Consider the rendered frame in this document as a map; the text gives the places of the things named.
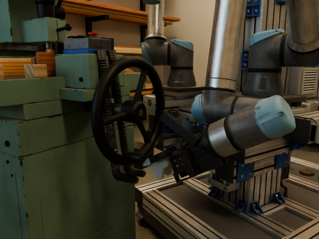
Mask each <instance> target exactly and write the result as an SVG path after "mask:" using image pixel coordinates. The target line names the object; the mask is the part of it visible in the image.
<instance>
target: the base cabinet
mask: <svg viewBox="0 0 319 239"><path fill-rule="evenodd" d="M126 132H127V133H126V134H127V140H128V147H129V148H128V149H129V152H134V126H133V125H131V126H127V127H126ZM0 239H136V219H135V184H132V183H127V182H122V181H117V180H116V179H115V178H114V177H113V174H112V169H111V162H110V161H109V160H108V159H106V158H105V157H104V156H103V154H102V153H101V152H100V150H99V148H98V146H97V144H96V142H95V139H94V137H90V138H86V139H83V140H80V141H77V142H73V143H70V144H66V145H63V146H60V147H56V148H53V149H49V150H46V151H42V152H39V153H36V154H32V155H29V156H25V157H22V158H21V157H17V156H13V155H10V154H7V153H4V152H1V151H0Z"/></svg>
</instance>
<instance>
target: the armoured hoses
mask: <svg viewBox="0 0 319 239"><path fill-rule="evenodd" d="M95 53H96V54H97V59H98V60H97V61H98V66H99V67H98V69H99V74H100V75H99V76H100V78H101V76H102V75H103V73H104V72H105V70H106V69H107V64H106V63H107V62H106V53H107V55H108V59H109V66H110V65H111V64H112V63H113V62H115V61H116V60H117V55H116V50H107V51H105V49H98V50H96V51H95ZM119 82H120V81H119V74H118V75H117V76H116V77H115V79H114V81H113V82H112V90H113V97H114V98H113V99H114V100H113V101H114V103H121V104H123V103H122V96H121V90H120V89H121V88H120V83H119ZM110 95H111V94H110V89H109V90H108V93H107V96H106V99H105V104H104V115H105V116H104V117H105V118H107V117H109V116H113V113H112V103H111V102H112V101H111V96H110ZM117 125H118V127H117V128H118V132H119V133H118V134H119V140H120V147H121V153H122V155H123V154H124V152H129V149H128V148H129V147H128V140H127V134H126V133H127V132H126V125H125V121H123V119H121V120H118V121H117ZM105 126H106V129H107V130H106V131H107V132H106V133H107V138H108V141H109V143H110V145H111V147H112V148H113V149H114V150H115V151H116V152H118V151H117V150H118V149H117V144H116V143H117V142H116V136H115V131H114V130H115V126H114V122H112V123H110V124H107V125H105ZM119 167H120V166H119V165H116V164H114V163H112V162H111V169H112V174H113V177H114V178H115V179H116V180H117V181H122V182H127V183H132V184H137V183H138V182H139V178H138V177H137V176H139V177H144V176H145V175H146V172H145V170H142V169H137V168H134V167H132V166H131V165H128V166H123V168H124V171H125V172H126V173H127V174H124V173H121V172H120V168H119Z"/></svg>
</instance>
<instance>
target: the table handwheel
mask: <svg viewBox="0 0 319 239"><path fill-rule="evenodd" d="M129 67H137V68H140V69H141V74H140V78H139V82H138V86H137V89H136V92H135V95H134V99H133V100H126V101H125V102H124V103H123V104H121V103H112V113H113V116H109V117H107V118H103V115H104V104H105V99H106V96H107V93H108V90H109V88H110V86H111V84H112V82H113V81H114V79H115V77H116V76H117V75H118V74H119V73H120V72H121V71H123V70H124V69H126V68H129ZM146 75H147V76H148V77H149V79H150V81H151V83H152V85H153V88H154V92H155V98H156V113H155V120H154V124H153V127H152V130H151V133H150V135H148V133H147V131H146V129H145V127H144V125H143V123H142V122H143V120H144V119H145V117H146V107H145V104H144V103H143V102H142V101H140V99H141V93H142V89H143V86H144V82H145V79H146ZM83 108H84V110H85V111H86V112H91V126H92V132H93V136H94V139H95V142H96V144H97V146H98V148H99V150H100V152H101V153H102V154H103V156H104V157H105V158H106V159H108V160H109V161H110V162H112V163H114V164H116V165H121V166H128V165H133V164H136V162H133V161H131V160H128V159H126V158H124V157H123V155H121V154H119V153H117V152H116V151H115V150H114V149H113V148H112V147H111V145H110V143H109V141H108V139H107V136H106V133H105V129H104V126H105V125H107V124H110V123H112V122H115V121H118V120H121V119H123V121H125V122H130V123H136V125H137V127H138V128H139V130H140V132H141V134H142V136H143V138H144V140H145V143H144V145H143V146H142V147H141V148H140V149H139V150H138V151H137V152H138V153H142V154H143V155H144V156H145V157H146V156H147V155H148V154H149V152H150V151H151V150H152V149H153V147H154V146H155V144H156V142H157V140H158V138H159V135H160V132H161V129H162V125H163V122H162V121H161V120H159V117H160V115H161V113H162V111H163V110H165V96H164V90H163V86H162V82H161V79H160V77H159V75H158V73H157V71H156V70H155V68H154V67H153V66H152V65H151V64H150V63H149V62H148V61H147V60H145V59H143V58H141V57H138V56H125V57H122V58H120V59H118V60H116V61H115V62H113V63H112V64H111V65H110V66H109V67H108V68H107V69H106V70H105V72H104V73H103V75H102V76H101V78H100V80H99V82H98V84H97V86H96V89H95V92H94V96H93V100H92V101H88V102H84V105H83Z"/></svg>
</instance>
